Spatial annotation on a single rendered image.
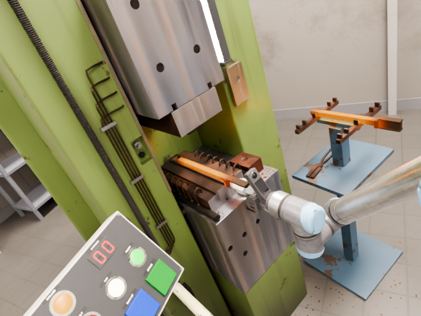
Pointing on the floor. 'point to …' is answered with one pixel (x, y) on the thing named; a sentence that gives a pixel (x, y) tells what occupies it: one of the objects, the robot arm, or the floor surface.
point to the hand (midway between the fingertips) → (233, 180)
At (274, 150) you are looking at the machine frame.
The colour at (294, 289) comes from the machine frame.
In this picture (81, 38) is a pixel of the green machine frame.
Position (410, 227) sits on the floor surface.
